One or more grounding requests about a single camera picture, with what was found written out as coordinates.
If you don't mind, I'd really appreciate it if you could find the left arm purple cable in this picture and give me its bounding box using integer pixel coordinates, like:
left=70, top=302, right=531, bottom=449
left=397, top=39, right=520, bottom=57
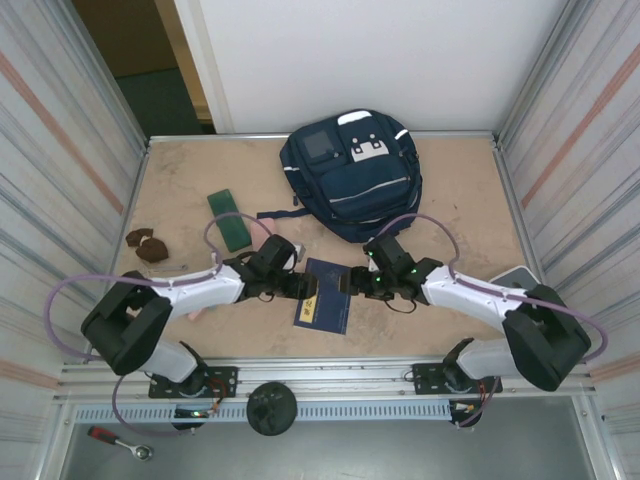
left=46, top=212, right=266, bottom=440

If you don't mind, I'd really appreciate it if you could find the navy blue backpack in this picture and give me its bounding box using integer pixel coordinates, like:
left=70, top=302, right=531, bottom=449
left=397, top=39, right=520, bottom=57
left=256, top=108, right=424, bottom=245

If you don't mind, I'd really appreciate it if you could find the white door frame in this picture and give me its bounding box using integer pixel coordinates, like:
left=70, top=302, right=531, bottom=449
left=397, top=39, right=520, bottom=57
left=172, top=0, right=235, bottom=135

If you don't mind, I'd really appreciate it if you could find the black round knob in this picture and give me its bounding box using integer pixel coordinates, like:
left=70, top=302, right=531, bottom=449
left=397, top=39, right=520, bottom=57
left=246, top=380, right=299, bottom=438

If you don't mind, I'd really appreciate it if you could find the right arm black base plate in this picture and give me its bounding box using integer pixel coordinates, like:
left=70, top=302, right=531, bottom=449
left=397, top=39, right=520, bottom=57
left=412, top=362, right=503, bottom=396

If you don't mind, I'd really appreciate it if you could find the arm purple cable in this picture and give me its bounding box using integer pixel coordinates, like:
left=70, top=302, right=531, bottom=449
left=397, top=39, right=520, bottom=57
left=382, top=213, right=610, bottom=430
left=46, top=212, right=266, bottom=440

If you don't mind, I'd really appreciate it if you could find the blue notebook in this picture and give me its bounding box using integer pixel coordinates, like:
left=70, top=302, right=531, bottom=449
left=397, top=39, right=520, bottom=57
left=292, top=257, right=352, bottom=335

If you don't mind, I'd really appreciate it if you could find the white grey rectangular case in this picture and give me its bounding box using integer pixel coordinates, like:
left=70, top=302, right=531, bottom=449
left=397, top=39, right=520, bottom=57
left=487, top=266, right=540, bottom=292

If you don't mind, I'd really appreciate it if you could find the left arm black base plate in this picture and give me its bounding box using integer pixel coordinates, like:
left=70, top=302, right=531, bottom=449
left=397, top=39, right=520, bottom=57
left=148, top=366, right=239, bottom=400

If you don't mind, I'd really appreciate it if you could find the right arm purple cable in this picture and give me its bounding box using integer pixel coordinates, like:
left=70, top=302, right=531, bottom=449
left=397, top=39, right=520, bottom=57
left=382, top=213, right=610, bottom=430

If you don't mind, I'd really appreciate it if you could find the red-handled ratchet wrench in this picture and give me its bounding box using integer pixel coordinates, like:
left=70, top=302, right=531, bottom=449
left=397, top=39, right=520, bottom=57
left=87, top=425, right=155, bottom=462

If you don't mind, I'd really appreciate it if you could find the green pencil case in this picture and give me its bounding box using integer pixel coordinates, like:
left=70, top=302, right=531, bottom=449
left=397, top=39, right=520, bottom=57
left=206, top=188, right=253, bottom=253

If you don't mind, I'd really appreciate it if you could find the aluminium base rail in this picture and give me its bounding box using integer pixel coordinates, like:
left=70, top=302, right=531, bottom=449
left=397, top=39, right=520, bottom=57
left=54, top=355, right=601, bottom=404

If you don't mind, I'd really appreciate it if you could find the brown fabric bundle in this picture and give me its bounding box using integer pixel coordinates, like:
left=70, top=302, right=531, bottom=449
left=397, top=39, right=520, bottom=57
left=124, top=227, right=170, bottom=265

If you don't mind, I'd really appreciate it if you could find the perforated grey cable duct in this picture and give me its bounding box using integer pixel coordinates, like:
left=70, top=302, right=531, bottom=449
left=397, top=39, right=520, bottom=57
left=73, top=402, right=454, bottom=424

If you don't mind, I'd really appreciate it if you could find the translucent corrugated side panel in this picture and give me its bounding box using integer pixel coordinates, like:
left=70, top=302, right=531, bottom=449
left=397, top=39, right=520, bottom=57
left=0, top=0, right=151, bottom=480
left=492, top=0, right=640, bottom=480

